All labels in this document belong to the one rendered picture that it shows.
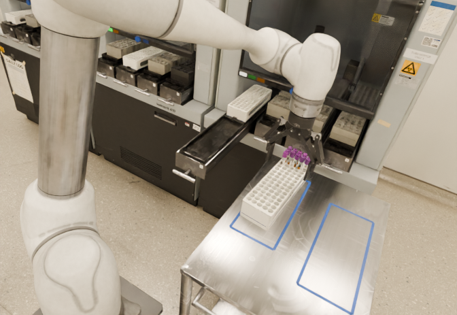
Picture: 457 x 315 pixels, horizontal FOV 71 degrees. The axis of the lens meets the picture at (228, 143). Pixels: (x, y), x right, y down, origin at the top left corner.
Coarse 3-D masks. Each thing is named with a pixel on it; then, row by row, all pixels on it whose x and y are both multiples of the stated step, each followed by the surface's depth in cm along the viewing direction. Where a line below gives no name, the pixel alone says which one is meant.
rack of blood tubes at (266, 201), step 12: (276, 168) 109; (288, 168) 109; (264, 180) 102; (276, 180) 104; (288, 180) 104; (300, 180) 105; (252, 192) 98; (264, 192) 99; (276, 192) 99; (288, 192) 101; (252, 204) 93; (264, 204) 94; (276, 204) 96; (252, 216) 95; (264, 216) 92; (276, 216) 96; (264, 228) 94
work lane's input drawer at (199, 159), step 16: (272, 96) 167; (256, 112) 151; (208, 128) 135; (224, 128) 139; (240, 128) 138; (192, 144) 127; (208, 144) 128; (224, 144) 129; (176, 160) 123; (192, 160) 119; (208, 160) 120
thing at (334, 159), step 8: (360, 136) 147; (328, 144) 136; (328, 152) 135; (336, 152) 134; (344, 152) 132; (352, 152) 136; (328, 160) 137; (336, 160) 135; (344, 160) 133; (328, 168) 133; (344, 168) 135
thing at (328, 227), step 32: (320, 192) 110; (352, 192) 112; (224, 224) 94; (288, 224) 97; (320, 224) 98; (352, 224) 100; (384, 224) 102; (192, 256) 84; (224, 256) 85; (256, 256) 86; (288, 256) 87; (320, 256) 89; (352, 256) 90; (224, 288) 78; (256, 288) 79; (288, 288) 80; (320, 288) 81; (352, 288) 82
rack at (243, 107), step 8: (256, 88) 161; (264, 88) 162; (240, 96) 152; (248, 96) 154; (256, 96) 154; (264, 96) 156; (232, 104) 145; (240, 104) 145; (248, 104) 147; (256, 104) 148; (232, 112) 144; (240, 112) 142; (248, 112) 142
